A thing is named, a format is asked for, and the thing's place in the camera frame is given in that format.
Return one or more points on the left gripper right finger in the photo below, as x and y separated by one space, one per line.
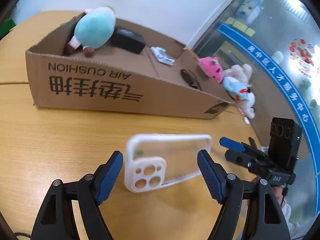
264 219

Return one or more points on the blue elephant plush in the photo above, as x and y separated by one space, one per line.
237 90

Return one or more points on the green cloth table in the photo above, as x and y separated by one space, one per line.
6 28

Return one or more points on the black sunglasses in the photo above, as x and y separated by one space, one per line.
189 77

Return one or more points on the yellow sticky notes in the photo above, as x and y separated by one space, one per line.
240 26

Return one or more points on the beige bunny plush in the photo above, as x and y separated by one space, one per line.
241 73

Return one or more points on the pig plush teal shorts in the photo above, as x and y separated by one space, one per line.
92 31

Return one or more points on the pink bear plush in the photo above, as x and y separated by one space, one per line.
211 68

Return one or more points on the person right hand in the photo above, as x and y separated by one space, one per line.
278 192

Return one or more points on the blue cartoon tissue pack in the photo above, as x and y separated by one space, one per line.
249 10

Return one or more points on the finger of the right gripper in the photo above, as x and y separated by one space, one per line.
231 144

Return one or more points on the white clear phone case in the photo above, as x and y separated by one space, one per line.
156 161

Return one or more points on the white dog plush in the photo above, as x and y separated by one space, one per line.
247 106

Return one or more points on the white grey stapler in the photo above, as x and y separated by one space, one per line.
161 56

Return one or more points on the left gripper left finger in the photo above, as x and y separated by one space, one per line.
56 220

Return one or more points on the brown cardboard box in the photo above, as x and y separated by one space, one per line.
117 80

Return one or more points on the pink transparent pen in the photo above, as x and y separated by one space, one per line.
240 110

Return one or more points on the black pen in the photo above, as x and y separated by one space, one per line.
252 142

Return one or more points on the black box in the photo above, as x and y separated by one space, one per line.
128 40

